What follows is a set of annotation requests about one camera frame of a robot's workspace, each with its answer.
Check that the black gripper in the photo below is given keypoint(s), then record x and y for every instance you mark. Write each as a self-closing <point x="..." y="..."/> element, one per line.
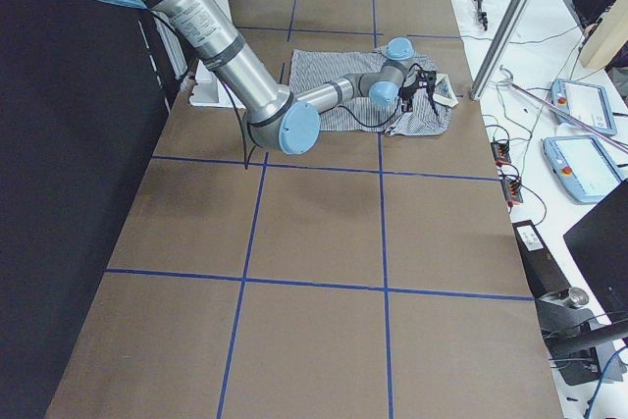
<point x="407" y="91"/>

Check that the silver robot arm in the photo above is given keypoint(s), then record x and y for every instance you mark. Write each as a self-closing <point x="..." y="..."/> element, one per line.
<point x="275" y="117"/>

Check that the upper orange connector block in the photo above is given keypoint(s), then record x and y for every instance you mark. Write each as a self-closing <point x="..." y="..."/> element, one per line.
<point x="500" y="150"/>

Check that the orange connector block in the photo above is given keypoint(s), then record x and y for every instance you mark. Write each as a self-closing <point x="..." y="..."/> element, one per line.
<point x="511" y="188"/>
<point x="500" y="150"/>

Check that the lower orange connector block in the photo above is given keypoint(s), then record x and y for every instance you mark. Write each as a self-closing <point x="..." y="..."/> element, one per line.
<point x="511" y="188"/>

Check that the upper blue teach pendant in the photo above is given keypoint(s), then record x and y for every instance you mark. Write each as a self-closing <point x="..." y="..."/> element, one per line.
<point x="586" y="102"/>

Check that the blue teach pendant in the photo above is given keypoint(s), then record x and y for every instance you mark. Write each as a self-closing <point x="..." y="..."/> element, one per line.
<point x="582" y="166"/>
<point x="586" y="102"/>

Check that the lower blue teach pendant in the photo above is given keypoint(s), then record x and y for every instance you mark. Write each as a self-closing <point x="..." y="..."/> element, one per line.
<point x="582" y="166"/>

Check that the beige wooden board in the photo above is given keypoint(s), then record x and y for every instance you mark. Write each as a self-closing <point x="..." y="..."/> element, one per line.
<point x="607" y="39"/>

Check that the black power strip box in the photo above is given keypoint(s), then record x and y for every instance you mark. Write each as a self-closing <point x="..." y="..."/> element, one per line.
<point x="543" y="274"/>

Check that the black monitor corner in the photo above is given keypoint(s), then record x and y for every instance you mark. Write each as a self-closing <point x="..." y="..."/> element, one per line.
<point x="598" y="246"/>

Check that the wrist black camera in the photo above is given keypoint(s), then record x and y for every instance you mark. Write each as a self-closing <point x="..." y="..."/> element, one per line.
<point x="427" y="79"/>

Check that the aluminium frame post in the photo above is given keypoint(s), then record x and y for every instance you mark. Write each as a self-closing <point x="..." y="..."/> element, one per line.
<point x="506" y="28"/>

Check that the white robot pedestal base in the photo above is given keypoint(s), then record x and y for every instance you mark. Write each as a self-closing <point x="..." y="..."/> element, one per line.
<point x="207" y="91"/>

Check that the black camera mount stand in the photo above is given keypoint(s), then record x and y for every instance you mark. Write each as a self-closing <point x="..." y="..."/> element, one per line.
<point x="581" y="344"/>

